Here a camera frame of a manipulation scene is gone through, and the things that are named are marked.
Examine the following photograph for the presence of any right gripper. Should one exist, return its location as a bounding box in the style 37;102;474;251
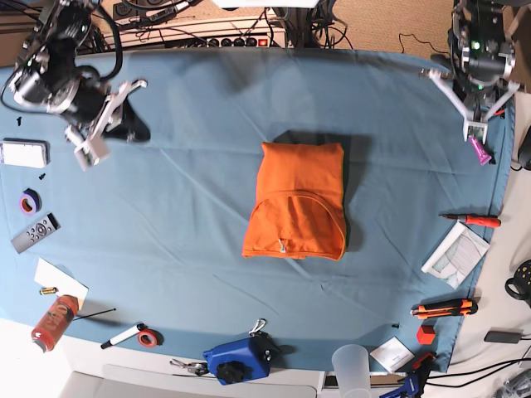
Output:
65;79;148;171

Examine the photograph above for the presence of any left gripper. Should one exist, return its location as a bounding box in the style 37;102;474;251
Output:
420;69;521;142

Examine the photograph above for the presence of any orange t-shirt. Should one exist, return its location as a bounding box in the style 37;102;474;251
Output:
241;143;347;261

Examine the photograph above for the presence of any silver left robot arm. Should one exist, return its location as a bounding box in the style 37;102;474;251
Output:
421;1;520;144

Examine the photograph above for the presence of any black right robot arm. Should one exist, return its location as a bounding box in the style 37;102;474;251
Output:
3;1;151;170

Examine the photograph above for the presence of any white box with barcode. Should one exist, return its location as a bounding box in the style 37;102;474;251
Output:
1;140;49;168

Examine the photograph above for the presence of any purple tape roll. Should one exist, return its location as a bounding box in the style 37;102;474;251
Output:
19;188;41;215

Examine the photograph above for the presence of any purple glue tube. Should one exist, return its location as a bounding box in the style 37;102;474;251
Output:
468;136;492;166

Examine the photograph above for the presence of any grey remote control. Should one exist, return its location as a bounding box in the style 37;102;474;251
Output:
11;212;60;254

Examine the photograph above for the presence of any blue table cloth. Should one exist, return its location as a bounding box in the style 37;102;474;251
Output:
1;48;515;370

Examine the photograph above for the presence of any AA battery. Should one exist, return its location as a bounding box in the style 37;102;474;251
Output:
39;287;58;295

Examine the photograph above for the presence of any red screwdriver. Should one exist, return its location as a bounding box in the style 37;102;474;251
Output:
441;214;502;228

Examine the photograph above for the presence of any power strip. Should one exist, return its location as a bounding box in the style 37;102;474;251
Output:
120;31;282;48

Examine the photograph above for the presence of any white paper booklet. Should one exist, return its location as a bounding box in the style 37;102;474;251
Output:
421;221;490;289

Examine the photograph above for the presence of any black white marker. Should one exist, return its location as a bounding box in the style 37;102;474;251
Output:
100;323;146;349

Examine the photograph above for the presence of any red tape roll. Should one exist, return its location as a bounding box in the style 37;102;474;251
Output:
137;328;161;348

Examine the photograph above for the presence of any orange black utility knife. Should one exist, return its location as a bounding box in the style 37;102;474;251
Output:
410;298;479;320

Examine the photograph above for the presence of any silver carabiner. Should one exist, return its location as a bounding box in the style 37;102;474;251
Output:
247;318;267;337

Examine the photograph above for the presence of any red cube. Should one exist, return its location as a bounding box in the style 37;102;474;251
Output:
417;324;436;345

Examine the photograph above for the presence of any blue plastic device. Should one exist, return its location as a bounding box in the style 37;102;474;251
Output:
202;332;282;386

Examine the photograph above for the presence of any small white note card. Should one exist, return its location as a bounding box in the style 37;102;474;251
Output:
370;337;414;373

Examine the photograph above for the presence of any translucent plastic cup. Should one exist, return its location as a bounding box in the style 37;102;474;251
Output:
331;344;371;398

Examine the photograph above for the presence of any blue clamp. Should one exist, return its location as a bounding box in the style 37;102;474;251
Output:
380;352;436;398

